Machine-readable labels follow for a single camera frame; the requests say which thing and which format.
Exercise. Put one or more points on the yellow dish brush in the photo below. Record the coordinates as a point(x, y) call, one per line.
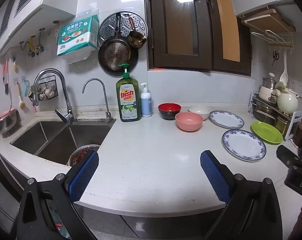
point(21, 102)

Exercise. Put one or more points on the dark lower cabinet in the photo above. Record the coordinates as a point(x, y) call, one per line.
point(6, 180)

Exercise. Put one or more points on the bowl in sink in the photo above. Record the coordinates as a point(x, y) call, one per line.
point(81, 155)

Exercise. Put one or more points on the stainless steel sink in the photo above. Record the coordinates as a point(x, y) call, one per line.
point(53, 137)

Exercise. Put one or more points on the black perforated pan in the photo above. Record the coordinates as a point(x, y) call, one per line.
point(116, 55)

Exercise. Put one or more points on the pink bowl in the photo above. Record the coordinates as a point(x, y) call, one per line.
point(188, 122)

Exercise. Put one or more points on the green plate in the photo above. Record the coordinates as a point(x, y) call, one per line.
point(265, 132)

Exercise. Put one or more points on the black scissors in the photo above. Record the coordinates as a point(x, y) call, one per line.
point(275, 56)

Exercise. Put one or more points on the tall chrome faucet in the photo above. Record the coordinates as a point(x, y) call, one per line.
point(66, 97)

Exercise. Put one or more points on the white spoon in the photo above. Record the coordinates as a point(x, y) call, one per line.
point(283, 76)

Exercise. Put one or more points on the plate with sparse blue flowers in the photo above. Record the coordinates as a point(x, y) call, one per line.
point(225, 120)

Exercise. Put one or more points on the round metal steamer plate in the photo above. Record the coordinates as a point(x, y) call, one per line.
point(141, 22)

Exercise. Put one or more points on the dark wooden window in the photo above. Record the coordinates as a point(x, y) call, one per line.
point(156, 30)

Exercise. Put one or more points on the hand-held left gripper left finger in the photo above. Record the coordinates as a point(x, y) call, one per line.
point(82, 177)

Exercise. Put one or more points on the wooden cutting board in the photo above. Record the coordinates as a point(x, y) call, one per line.
point(268, 20)

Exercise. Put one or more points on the plate with dense blue rim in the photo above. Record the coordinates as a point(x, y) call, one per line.
point(243, 145)

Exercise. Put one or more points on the white pot rack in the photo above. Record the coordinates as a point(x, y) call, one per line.
point(292, 127)

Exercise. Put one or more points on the white bowl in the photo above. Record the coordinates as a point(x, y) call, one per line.
point(198, 110)

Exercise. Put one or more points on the green paper towel pack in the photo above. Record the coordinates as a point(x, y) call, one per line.
point(76, 35)

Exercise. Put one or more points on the small steel pot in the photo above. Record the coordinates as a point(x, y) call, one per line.
point(282, 125)

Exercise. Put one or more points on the white pump bottle blue label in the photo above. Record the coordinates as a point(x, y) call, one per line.
point(146, 103)

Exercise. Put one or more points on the wooden cutting board shelf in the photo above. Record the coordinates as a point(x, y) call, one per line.
point(273, 36)

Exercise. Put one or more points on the red bowl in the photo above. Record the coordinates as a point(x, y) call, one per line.
point(169, 108)

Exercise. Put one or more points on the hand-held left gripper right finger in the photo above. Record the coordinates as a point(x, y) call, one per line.
point(215, 177)

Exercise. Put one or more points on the large steel pot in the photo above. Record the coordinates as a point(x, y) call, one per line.
point(263, 112)

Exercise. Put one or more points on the green dish soap bottle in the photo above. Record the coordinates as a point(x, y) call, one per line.
point(128, 100)

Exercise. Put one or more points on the cream teapot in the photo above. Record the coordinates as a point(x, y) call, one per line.
point(287, 102)

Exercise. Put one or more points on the white pot with glass lid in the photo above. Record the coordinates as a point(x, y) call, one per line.
point(265, 90)

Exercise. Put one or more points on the white wall socket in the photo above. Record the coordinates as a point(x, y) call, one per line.
point(300, 88)

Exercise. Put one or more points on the pink and steel colander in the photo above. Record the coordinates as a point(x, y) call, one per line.
point(6, 122)

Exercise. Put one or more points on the thin chrome faucet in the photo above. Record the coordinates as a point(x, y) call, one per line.
point(104, 97)

